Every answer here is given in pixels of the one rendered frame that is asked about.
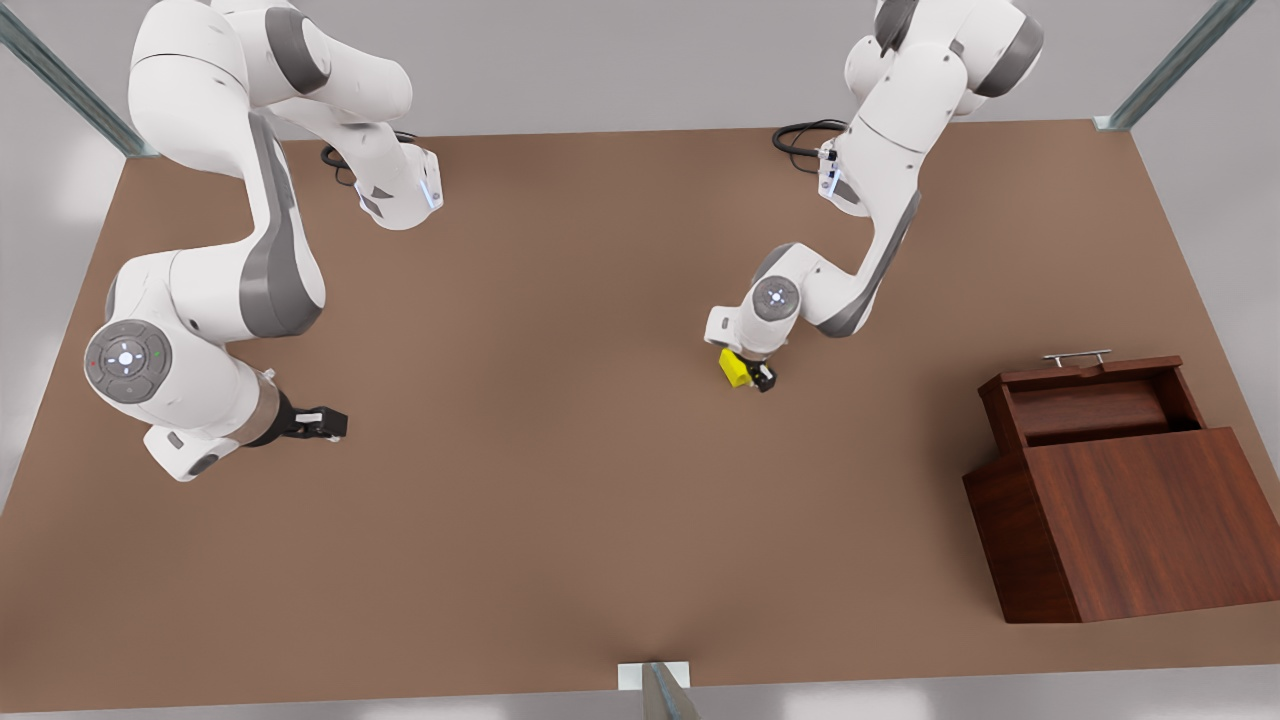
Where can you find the yellow square block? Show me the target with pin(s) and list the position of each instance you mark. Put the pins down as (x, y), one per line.
(733, 369)

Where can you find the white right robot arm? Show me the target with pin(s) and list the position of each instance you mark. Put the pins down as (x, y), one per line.
(190, 280)

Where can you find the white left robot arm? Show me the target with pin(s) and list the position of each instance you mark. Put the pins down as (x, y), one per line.
(885, 150)

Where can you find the dark wooden cabinet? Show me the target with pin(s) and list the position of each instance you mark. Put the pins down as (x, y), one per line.
(1150, 520)

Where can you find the silver frame post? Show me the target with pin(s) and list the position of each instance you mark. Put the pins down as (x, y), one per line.
(660, 692)
(1170, 65)
(70, 90)

